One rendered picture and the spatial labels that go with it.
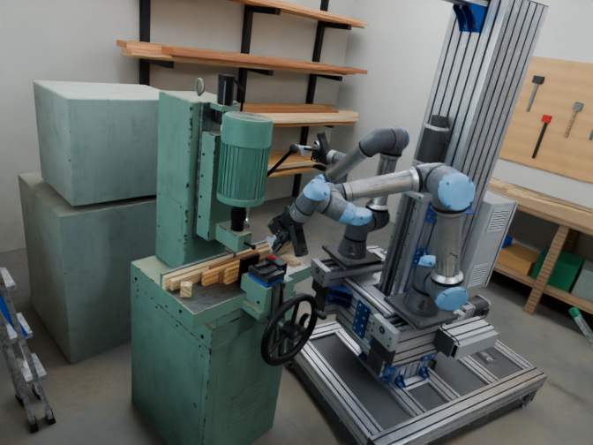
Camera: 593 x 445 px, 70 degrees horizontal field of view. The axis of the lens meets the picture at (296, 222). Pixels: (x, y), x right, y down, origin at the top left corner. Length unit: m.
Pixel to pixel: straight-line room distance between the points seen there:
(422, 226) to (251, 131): 0.90
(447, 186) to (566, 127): 2.93
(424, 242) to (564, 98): 2.59
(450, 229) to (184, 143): 1.00
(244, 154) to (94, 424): 1.51
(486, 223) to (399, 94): 3.05
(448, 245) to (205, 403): 1.08
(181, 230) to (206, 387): 0.61
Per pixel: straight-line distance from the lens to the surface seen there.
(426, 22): 4.91
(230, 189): 1.51
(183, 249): 1.79
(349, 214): 1.41
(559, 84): 4.35
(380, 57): 5.14
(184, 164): 1.67
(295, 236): 1.45
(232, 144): 1.47
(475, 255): 2.18
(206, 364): 1.68
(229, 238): 1.65
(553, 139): 4.35
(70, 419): 2.43
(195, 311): 1.48
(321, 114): 4.59
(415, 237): 1.96
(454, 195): 1.47
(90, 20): 3.66
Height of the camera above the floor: 1.76
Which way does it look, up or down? 23 degrees down
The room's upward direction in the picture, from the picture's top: 9 degrees clockwise
